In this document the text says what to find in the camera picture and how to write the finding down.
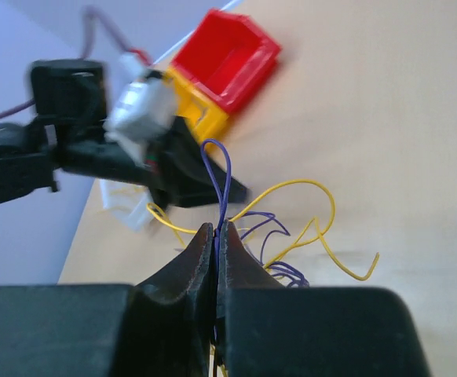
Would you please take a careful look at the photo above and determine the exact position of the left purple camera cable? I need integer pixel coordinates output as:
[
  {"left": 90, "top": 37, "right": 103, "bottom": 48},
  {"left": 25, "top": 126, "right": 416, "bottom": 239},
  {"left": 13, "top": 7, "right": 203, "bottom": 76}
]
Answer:
[{"left": 0, "top": 5, "right": 151, "bottom": 126}]

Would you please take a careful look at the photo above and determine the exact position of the purple wire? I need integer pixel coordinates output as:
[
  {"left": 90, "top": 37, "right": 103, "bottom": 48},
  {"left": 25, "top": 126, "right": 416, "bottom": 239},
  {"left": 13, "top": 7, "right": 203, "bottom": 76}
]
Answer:
[{"left": 199, "top": 137, "right": 233, "bottom": 350}]

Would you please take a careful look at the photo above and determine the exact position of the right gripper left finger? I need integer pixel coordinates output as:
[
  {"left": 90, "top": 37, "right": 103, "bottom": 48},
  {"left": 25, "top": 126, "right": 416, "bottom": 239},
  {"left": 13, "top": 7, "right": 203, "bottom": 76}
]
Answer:
[{"left": 0, "top": 223, "right": 214, "bottom": 376}]

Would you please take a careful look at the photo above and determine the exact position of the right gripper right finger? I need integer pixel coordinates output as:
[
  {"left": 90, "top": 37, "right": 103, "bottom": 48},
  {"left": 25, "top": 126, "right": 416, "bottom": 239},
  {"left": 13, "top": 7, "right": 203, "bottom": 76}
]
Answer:
[{"left": 215, "top": 222, "right": 431, "bottom": 376}]

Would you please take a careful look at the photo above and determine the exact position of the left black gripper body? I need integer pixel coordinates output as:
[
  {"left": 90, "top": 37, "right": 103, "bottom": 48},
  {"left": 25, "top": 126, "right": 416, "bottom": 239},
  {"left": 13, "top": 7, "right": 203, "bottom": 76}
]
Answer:
[{"left": 56, "top": 129, "right": 165, "bottom": 187}]

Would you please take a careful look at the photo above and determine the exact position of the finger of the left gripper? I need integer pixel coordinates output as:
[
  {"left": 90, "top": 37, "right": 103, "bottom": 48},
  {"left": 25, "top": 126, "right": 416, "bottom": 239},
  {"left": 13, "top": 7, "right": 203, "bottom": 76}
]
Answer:
[{"left": 155, "top": 117, "right": 251, "bottom": 211}]

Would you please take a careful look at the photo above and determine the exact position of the yellow plastic bin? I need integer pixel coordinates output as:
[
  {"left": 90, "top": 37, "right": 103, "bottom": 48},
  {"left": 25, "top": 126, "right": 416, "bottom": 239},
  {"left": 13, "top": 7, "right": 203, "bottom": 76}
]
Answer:
[{"left": 164, "top": 66, "right": 229, "bottom": 144}]

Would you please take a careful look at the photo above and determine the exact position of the white plastic bin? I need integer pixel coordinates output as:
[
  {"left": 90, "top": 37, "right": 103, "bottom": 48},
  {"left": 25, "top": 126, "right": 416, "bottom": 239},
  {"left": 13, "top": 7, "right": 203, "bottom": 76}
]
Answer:
[{"left": 99, "top": 179, "right": 152, "bottom": 231}]

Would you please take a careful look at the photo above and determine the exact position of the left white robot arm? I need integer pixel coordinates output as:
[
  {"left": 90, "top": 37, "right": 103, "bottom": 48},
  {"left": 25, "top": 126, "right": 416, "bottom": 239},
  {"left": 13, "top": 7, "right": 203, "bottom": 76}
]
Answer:
[{"left": 0, "top": 59, "right": 248, "bottom": 209}]

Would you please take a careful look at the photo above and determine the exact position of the yellow wire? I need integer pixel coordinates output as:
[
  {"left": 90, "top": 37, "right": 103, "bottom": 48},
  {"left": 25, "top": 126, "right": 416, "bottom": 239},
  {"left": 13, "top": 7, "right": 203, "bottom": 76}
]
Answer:
[{"left": 101, "top": 185, "right": 145, "bottom": 213}]

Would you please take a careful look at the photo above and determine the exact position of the red plastic bin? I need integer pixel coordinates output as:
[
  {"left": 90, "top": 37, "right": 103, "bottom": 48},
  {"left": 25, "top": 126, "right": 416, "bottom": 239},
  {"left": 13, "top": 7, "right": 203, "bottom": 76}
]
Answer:
[{"left": 172, "top": 9, "right": 282, "bottom": 115}]

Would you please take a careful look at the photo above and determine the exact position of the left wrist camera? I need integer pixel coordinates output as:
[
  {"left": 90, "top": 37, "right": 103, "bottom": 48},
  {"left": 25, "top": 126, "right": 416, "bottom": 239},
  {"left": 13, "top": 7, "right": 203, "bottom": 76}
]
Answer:
[{"left": 103, "top": 52, "right": 177, "bottom": 166}]

